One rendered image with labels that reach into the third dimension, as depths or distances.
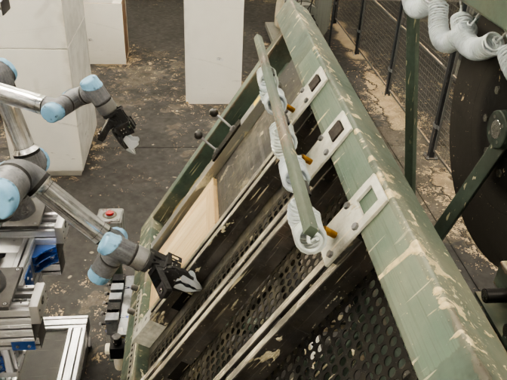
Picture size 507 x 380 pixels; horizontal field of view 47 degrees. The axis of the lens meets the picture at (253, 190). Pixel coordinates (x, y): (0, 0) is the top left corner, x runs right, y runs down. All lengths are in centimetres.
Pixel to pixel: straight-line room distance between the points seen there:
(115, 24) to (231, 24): 177
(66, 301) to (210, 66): 315
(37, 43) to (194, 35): 190
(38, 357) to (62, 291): 76
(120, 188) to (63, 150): 55
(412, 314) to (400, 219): 20
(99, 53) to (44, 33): 286
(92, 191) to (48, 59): 106
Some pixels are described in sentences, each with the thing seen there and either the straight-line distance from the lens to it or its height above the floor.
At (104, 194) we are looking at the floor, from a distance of 476.
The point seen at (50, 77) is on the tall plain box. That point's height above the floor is 87.
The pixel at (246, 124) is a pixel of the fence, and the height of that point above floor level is 152.
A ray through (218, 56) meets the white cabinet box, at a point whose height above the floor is 52.
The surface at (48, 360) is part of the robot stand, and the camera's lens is 321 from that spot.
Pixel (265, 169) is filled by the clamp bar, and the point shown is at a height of 164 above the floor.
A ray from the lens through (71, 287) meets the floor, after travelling 391.
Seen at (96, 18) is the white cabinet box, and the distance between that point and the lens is 725.
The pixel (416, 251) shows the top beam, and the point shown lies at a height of 194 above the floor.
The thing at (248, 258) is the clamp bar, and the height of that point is 151.
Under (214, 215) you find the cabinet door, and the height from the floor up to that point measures 130.
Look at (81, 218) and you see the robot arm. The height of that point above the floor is 141.
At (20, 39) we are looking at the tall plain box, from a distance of 462.
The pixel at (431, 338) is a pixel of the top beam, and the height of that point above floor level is 191.
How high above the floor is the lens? 253
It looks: 32 degrees down
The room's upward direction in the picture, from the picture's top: 3 degrees clockwise
